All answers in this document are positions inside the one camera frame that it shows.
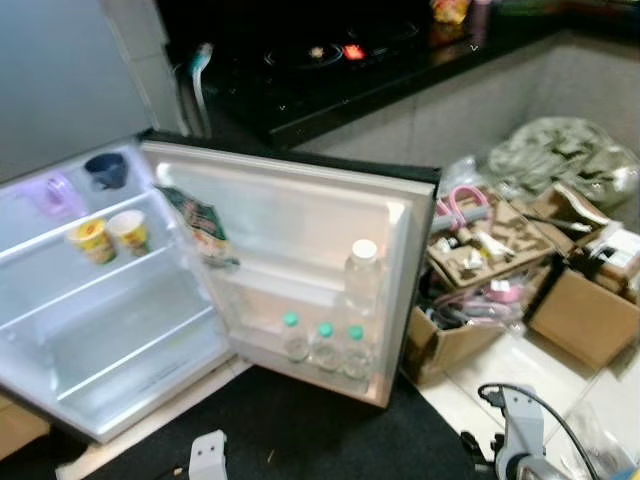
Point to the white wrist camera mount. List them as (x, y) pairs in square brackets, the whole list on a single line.
[(208, 458), (520, 415)]

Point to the camouflage fabric bag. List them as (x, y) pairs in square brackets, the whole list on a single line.
[(560, 155)]

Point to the glass fridge shelf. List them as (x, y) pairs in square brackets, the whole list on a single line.
[(100, 290), (75, 228)]

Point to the dark floor mat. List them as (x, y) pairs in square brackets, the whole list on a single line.
[(330, 440)]

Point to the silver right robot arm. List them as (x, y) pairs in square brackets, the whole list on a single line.
[(525, 468)]

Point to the clear plastic bag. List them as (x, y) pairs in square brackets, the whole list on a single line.
[(600, 450)]

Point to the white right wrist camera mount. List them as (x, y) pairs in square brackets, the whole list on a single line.
[(520, 415)]

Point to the translucent purple container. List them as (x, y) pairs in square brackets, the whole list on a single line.
[(55, 195)]

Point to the clear door shelf bin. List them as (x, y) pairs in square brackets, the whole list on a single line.
[(260, 335)]

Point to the yellow snack packet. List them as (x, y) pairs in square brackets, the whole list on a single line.
[(450, 10)]

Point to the cardboard box with equipment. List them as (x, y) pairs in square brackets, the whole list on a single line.
[(585, 320)]

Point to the dark blue cup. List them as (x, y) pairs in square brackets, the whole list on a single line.
[(105, 170)]

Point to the yellow instant noodle cup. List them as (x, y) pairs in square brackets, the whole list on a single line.
[(130, 232), (92, 240)]

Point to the black induction cooktop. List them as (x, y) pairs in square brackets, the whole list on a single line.
[(310, 55)]

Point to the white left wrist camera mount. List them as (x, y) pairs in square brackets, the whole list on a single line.
[(208, 458)]

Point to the dark green snack bag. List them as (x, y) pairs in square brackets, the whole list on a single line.
[(200, 228)]

